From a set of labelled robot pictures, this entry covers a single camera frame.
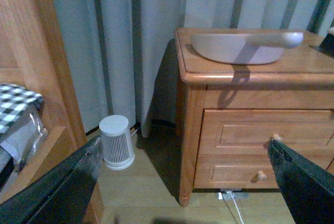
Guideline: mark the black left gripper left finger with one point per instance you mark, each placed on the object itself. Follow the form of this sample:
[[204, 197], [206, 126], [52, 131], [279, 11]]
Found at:
[[61, 195]]

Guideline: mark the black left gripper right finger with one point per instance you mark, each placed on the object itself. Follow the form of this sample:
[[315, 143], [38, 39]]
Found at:
[[306, 188]]

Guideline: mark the beige plastic dustpan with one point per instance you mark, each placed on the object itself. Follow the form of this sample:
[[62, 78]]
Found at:
[[245, 48]]

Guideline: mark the lower round wooden knob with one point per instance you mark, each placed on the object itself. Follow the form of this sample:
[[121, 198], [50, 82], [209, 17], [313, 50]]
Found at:
[[260, 176]]

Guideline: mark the round wooden knob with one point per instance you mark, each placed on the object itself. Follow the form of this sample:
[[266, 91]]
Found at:
[[276, 137], [260, 176]]

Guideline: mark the upper round wooden knob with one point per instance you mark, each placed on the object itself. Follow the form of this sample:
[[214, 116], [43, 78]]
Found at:
[[276, 137]]

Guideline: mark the white cylindrical air purifier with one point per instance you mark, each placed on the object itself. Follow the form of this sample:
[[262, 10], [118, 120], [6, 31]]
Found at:
[[118, 152]]

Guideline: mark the black white checkered bedsheet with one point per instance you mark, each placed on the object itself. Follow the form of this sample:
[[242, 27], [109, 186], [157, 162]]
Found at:
[[14, 101]]

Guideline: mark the wooden nightstand with drawers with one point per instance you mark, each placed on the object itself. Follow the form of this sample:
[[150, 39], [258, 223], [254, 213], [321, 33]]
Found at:
[[226, 114]]

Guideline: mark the black dust brush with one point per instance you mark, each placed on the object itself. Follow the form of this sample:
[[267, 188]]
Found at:
[[327, 45]]

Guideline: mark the grey curtain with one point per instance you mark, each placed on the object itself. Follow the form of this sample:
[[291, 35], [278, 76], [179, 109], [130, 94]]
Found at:
[[121, 52]]

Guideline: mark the wooden bed frame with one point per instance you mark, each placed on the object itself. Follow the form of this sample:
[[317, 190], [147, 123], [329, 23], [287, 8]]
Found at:
[[33, 56]]

